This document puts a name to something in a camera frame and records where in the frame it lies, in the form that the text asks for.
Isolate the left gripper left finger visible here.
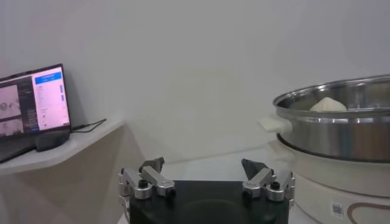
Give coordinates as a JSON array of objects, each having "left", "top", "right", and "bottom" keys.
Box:
[{"left": 118, "top": 156, "right": 177, "bottom": 200}]

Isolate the perforated steel steamer basket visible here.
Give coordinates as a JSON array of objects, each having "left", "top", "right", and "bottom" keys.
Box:
[{"left": 273, "top": 74, "right": 390, "bottom": 164}]

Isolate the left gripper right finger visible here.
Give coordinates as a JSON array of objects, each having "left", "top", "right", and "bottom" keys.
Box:
[{"left": 241, "top": 158, "right": 296, "bottom": 202}]

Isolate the black laptop bright screen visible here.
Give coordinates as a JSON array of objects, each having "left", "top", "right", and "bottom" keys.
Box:
[{"left": 0, "top": 63, "right": 73, "bottom": 164}]

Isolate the black laptop charger cable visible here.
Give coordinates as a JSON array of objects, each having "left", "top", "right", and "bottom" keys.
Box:
[{"left": 71, "top": 118, "right": 107, "bottom": 134}]

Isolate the white side table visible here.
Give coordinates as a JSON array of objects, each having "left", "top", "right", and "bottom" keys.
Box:
[{"left": 0, "top": 120, "right": 126, "bottom": 224}]

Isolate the white steamed baozi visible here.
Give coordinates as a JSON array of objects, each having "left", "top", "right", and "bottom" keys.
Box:
[{"left": 309, "top": 96, "right": 348, "bottom": 113}]

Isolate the black computer mouse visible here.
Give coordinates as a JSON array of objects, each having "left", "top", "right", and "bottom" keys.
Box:
[{"left": 35, "top": 130, "right": 71, "bottom": 152}]

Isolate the cream electric cooking pot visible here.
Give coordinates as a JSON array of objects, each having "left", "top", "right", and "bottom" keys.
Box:
[{"left": 258, "top": 117, "right": 390, "bottom": 224}]

